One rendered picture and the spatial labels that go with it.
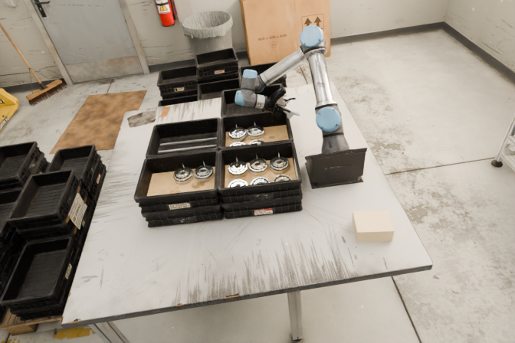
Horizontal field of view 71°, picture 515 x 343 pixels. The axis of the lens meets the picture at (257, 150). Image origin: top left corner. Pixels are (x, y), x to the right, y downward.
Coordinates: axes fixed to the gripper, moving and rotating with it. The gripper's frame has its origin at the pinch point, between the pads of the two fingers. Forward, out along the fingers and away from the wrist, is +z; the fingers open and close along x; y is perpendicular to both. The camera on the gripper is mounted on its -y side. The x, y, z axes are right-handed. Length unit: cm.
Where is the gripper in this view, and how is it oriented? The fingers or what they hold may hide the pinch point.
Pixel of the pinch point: (298, 106)
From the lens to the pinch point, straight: 202.1
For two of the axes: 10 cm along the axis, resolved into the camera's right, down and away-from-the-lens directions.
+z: 9.6, 1.4, 2.4
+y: -2.7, 6.9, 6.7
